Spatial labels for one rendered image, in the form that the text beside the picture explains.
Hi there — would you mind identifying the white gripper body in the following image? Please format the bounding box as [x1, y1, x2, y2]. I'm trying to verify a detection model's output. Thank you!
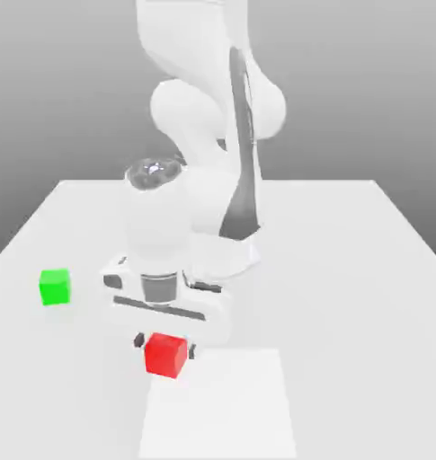
[109, 292, 234, 349]

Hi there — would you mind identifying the small red cube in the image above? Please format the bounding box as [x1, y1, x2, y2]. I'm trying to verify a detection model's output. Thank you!
[144, 332, 189, 380]

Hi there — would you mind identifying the small green cube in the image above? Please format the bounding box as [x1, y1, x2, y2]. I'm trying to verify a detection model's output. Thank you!
[38, 268, 72, 307]

